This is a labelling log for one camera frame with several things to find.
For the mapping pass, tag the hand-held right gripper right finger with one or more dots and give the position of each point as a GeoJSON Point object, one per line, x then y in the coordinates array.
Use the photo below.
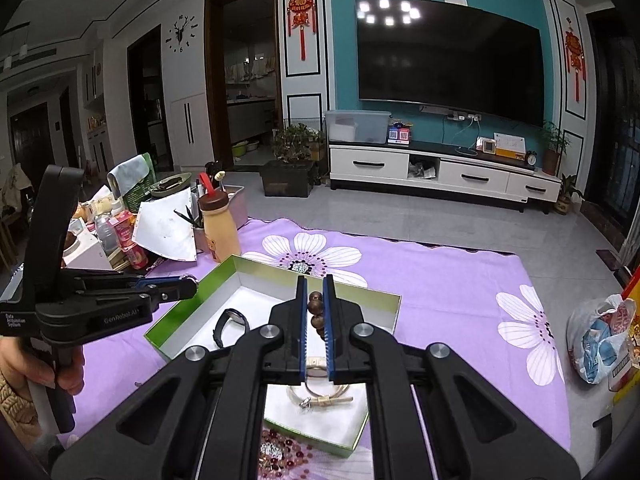
{"type": "Point", "coordinates": [327, 340]}

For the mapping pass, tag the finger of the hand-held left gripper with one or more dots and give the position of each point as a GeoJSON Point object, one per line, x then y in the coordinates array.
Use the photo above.
{"type": "Point", "coordinates": [175, 291]}
{"type": "Point", "coordinates": [150, 282]}

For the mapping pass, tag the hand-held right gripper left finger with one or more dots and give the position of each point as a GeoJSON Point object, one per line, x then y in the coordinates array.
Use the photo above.
{"type": "Point", "coordinates": [302, 330]}

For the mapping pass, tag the green cardboard box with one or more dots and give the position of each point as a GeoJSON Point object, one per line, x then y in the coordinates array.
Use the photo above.
{"type": "Point", "coordinates": [210, 310]}

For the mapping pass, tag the black wrist watch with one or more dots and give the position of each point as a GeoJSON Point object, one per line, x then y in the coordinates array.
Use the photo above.
{"type": "Point", "coordinates": [220, 330]}

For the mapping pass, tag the white wrist watch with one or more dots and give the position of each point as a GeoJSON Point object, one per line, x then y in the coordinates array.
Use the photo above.
{"type": "Point", "coordinates": [340, 401]}

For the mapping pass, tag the person's left hand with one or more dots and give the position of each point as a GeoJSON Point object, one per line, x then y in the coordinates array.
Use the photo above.
{"type": "Point", "coordinates": [30, 362]}

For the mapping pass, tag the pink yogurt cup pack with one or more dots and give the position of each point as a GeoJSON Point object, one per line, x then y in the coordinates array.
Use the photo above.
{"type": "Point", "coordinates": [127, 240]}

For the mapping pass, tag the white paper sheet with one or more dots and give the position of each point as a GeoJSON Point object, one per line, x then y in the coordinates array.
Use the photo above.
{"type": "Point", "coordinates": [162, 230]}

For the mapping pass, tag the white box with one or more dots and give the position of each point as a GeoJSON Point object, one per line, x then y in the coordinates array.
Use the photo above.
{"type": "Point", "coordinates": [87, 255]}

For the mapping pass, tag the yellow jar with brown lid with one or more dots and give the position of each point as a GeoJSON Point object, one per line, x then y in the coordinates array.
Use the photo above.
{"type": "Point", "coordinates": [220, 235]}

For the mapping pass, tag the dark round dish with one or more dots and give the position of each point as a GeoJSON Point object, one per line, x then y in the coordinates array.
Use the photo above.
{"type": "Point", "coordinates": [170, 186]}

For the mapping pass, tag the pink plastic bin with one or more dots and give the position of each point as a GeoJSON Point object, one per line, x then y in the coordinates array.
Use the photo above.
{"type": "Point", "coordinates": [237, 205]}

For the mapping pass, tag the light green towel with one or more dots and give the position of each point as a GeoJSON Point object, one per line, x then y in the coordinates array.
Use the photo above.
{"type": "Point", "coordinates": [127, 172]}

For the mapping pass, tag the purple floral tablecloth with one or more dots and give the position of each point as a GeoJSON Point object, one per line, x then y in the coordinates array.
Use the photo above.
{"type": "Point", "coordinates": [450, 320]}

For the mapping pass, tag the leafy plant in black planter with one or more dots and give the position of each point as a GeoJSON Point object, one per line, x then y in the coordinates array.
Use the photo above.
{"type": "Point", "coordinates": [290, 180]}

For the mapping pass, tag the white television cabinet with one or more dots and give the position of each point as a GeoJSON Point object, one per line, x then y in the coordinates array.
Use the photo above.
{"type": "Point", "coordinates": [380, 165]}

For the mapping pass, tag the clear plastic storage bin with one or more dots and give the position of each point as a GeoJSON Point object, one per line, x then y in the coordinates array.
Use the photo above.
{"type": "Point", "coordinates": [357, 125]}

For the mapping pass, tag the small white display device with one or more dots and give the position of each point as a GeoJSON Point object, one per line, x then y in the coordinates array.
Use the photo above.
{"type": "Point", "coordinates": [486, 146]}

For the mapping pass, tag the white power strip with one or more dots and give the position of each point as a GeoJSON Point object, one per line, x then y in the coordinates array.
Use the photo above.
{"type": "Point", "coordinates": [465, 117]}

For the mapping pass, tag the yellow desk calendar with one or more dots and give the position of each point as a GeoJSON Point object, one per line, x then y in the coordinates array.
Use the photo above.
{"type": "Point", "coordinates": [509, 146]}

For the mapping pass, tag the white plastic bag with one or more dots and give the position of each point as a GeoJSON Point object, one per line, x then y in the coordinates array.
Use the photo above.
{"type": "Point", "coordinates": [595, 340]}

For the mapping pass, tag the black alarm clock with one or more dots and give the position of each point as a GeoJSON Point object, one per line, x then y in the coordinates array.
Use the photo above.
{"type": "Point", "coordinates": [531, 159]}

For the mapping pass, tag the small potted floor plant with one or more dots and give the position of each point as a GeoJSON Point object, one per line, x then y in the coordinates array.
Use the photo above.
{"type": "Point", "coordinates": [565, 200]}

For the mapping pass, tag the potted plant in brown pot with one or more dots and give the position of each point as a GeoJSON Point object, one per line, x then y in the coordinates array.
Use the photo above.
{"type": "Point", "coordinates": [552, 155]}

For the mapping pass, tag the black television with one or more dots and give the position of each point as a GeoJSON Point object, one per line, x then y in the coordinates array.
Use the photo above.
{"type": "Point", "coordinates": [450, 60]}

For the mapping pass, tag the black deer wall clock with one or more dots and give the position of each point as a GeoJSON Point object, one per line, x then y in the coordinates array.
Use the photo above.
{"type": "Point", "coordinates": [181, 32]}

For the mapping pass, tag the red knot wall ornament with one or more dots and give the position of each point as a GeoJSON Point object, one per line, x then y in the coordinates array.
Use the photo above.
{"type": "Point", "coordinates": [301, 7]}
{"type": "Point", "coordinates": [575, 50]}

